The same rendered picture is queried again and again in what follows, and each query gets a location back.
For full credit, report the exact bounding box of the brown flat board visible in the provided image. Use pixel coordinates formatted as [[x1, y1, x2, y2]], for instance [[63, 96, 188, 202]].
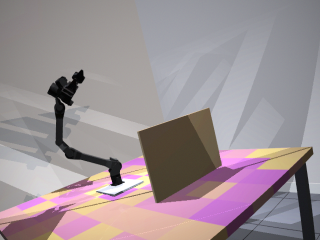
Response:
[[137, 107, 222, 203]]

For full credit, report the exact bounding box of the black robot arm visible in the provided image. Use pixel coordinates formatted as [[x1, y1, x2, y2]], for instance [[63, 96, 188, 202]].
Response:
[[47, 76, 125, 186]]

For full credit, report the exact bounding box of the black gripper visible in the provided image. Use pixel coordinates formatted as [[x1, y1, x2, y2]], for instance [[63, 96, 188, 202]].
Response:
[[60, 69, 85, 99]]

